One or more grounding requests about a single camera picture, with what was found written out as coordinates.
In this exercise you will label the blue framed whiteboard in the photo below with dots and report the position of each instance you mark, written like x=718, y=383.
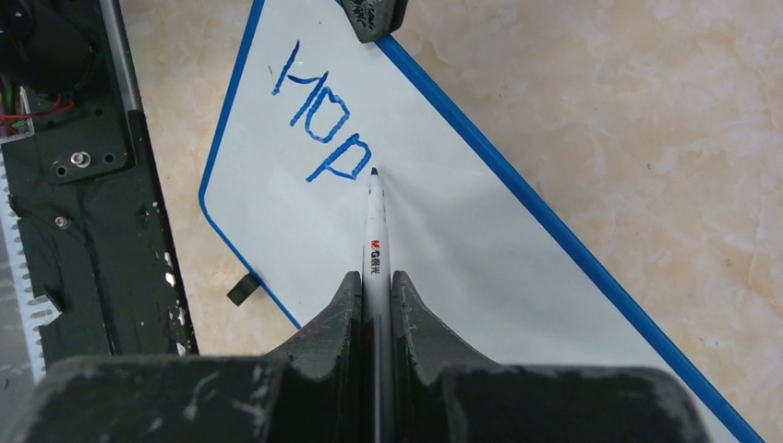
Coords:
x=310, y=110

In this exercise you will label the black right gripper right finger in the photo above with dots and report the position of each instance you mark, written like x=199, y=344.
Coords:
x=447, y=391

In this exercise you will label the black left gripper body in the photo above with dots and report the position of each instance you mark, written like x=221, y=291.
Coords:
x=374, y=19

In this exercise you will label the blue white marker pen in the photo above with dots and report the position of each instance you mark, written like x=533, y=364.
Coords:
x=376, y=287

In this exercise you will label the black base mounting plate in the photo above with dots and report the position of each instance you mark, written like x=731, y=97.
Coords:
x=84, y=183

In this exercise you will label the white cable duct rail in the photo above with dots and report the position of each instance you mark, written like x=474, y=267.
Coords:
x=35, y=311

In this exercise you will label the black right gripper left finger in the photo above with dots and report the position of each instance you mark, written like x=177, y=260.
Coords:
x=308, y=389

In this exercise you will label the black whiteboard foot clip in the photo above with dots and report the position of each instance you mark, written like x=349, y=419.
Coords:
x=244, y=287

